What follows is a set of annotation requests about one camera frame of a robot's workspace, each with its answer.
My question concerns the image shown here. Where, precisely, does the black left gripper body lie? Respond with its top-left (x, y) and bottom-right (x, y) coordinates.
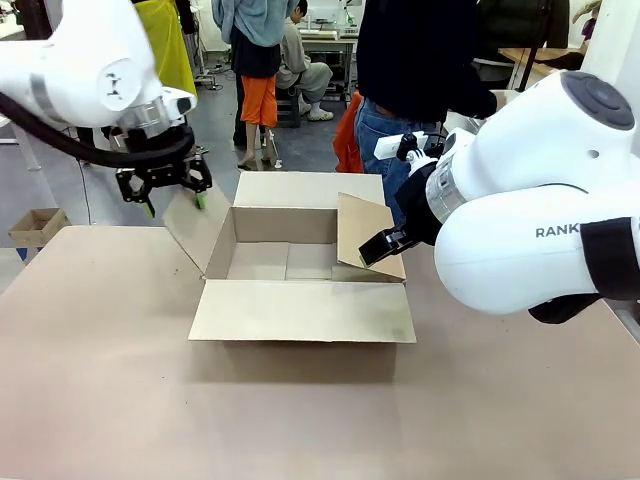
top-left (115, 149), bottom-right (214, 203)

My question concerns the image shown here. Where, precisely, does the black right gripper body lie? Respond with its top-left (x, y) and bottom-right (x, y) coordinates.
top-left (395, 167), bottom-right (441, 246)

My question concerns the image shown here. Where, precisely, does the brown cardboard shipping box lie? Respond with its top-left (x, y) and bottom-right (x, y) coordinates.
top-left (162, 170), bottom-right (419, 346)

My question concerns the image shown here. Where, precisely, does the small open cardboard box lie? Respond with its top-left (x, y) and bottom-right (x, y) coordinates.
top-left (7, 207), bottom-right (71, 249)

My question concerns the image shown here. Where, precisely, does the orange fabric item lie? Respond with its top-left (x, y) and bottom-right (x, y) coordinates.
top-left (333, 92), bottom-right (366, 174)

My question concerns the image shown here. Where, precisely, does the person in orange trousers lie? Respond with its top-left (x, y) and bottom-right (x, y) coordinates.
top-left (212, 0), bottom-right (282, 169)

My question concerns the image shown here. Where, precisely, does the person in yellow apron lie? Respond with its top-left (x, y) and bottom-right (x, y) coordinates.
top-left (132, 0), bottom-right (199, 99)

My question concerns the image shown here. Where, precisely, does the dark stool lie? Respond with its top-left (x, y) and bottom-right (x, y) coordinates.
top-left (276, 84), bottom-right (307, 129)

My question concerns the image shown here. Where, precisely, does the white side table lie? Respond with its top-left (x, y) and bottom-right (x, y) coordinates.
top-left (0, 115), bottom-right (46, 174)

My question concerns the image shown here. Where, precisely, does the person in dark shirt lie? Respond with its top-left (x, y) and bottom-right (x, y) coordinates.
top-left (355, 0), bottom-right (501, 229)

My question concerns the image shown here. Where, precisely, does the seated person in beige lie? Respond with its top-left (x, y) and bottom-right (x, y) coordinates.
top-left (274, 0), bottom-right (335, 122)

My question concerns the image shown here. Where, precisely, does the grey workbench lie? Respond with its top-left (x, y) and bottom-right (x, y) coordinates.
top-left (298, 27), bottom-right (359, 109)

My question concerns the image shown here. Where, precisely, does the wooden topped table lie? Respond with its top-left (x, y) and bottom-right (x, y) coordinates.
top-left (498, 47), bottom-right (587, 76)

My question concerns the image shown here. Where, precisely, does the person in dark jacket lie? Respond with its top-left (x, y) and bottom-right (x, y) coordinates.
top-left (474, 0), bottom-right (571, 51)

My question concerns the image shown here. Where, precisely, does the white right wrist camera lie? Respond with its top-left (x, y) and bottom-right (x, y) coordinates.
top-left (373, 130), bottom-right (447, 162)

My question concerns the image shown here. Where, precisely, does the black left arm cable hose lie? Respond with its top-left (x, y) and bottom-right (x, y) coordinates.
top-left (0, 92), bottom-right (196, 169)

